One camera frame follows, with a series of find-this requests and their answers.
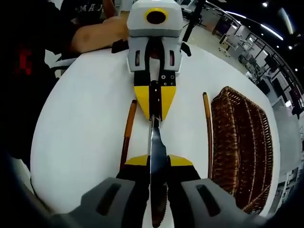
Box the group of ceiling spotlights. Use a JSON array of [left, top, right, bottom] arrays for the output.
[[261, 1, 300, 73]]

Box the brown wooden chopstick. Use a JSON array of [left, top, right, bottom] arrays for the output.
[[202, 92, 214, 179], [119, 99, 138, 171]]

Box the person's left hand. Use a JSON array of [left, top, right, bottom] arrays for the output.
[[103, 16, 129, 45]]

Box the black light stand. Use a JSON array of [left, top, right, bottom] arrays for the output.
[[182, 0, 207, 44]]

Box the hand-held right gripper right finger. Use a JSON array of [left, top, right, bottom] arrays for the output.
[[166, 153, 262, 228]]

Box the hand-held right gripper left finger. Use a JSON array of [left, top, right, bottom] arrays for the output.
[[53, 153, 152, 228]]

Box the brown wicker storage slots tray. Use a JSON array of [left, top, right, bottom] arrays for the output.
[[210, 85, 274, 216]]

